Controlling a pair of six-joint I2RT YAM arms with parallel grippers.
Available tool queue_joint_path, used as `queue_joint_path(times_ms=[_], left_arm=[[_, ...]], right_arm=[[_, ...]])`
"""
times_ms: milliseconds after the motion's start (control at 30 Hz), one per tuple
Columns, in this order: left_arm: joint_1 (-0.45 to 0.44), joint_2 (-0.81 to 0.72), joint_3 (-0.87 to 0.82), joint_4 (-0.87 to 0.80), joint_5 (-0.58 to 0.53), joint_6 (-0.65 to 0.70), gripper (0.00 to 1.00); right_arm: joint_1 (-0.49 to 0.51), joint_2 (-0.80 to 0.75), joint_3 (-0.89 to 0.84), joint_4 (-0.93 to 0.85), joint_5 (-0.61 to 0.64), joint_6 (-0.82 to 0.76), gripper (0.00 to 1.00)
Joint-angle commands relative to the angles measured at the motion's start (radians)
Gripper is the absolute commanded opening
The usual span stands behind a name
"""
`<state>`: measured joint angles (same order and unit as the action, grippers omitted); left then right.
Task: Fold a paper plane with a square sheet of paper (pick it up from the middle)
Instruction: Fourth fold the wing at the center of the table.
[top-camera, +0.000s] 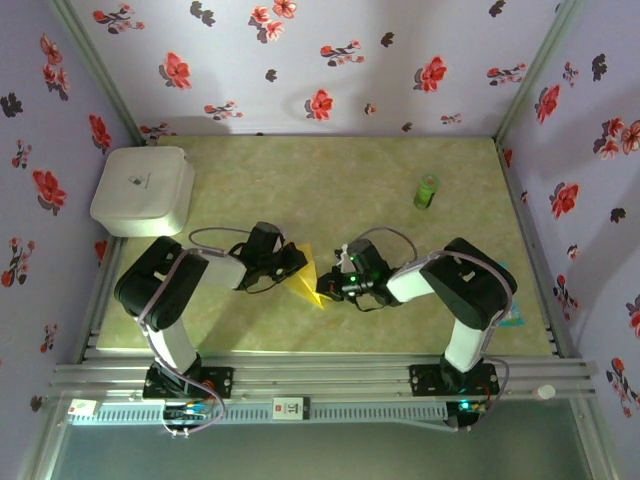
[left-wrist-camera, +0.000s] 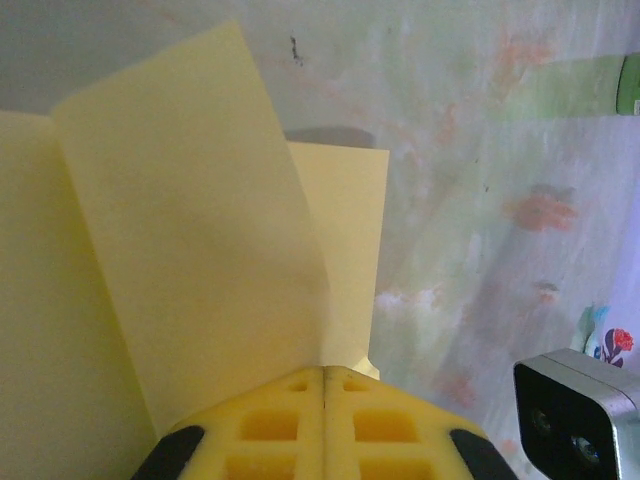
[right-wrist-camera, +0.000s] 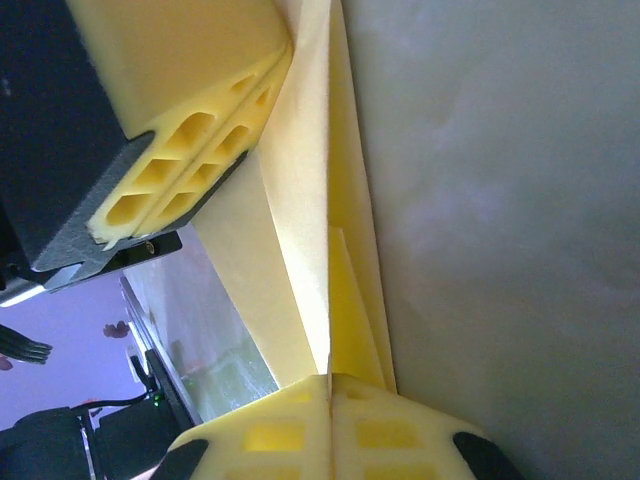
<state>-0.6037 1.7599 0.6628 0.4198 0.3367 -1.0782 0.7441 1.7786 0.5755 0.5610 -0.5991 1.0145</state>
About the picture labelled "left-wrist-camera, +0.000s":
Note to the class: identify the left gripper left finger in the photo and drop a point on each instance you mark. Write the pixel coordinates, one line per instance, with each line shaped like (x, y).
(270, 430)

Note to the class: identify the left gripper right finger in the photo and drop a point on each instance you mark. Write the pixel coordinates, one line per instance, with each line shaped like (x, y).
(390, 430)

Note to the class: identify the yellow paper sheet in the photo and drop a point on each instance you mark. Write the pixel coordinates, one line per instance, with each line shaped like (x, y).
(175, 200)

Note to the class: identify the green bottle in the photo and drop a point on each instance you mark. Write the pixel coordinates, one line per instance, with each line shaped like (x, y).
(629, 85)

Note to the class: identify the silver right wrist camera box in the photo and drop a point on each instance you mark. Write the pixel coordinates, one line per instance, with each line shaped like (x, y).
(575, 415)

